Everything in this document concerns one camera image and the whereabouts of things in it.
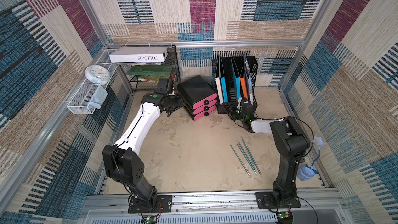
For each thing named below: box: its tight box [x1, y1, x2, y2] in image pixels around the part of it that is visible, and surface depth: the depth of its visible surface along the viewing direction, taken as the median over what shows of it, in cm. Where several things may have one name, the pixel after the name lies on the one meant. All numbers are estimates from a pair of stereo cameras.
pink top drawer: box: [192, 93, 218, 110], surface depth 95 cm
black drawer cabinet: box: [176, 75, 218, 121], surface depth 100 cm
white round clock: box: [84, 64, 111, 85], surface depth 76 cm
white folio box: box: [108, 46, 169, 63], surface depth 81 cm
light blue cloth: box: [87, 85, 109, 110], surface depth 70 cm
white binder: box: [215, 54, 224, 106], surface depth 93 cm
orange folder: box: [239, 77, 249, 101], surface depth 91 cm
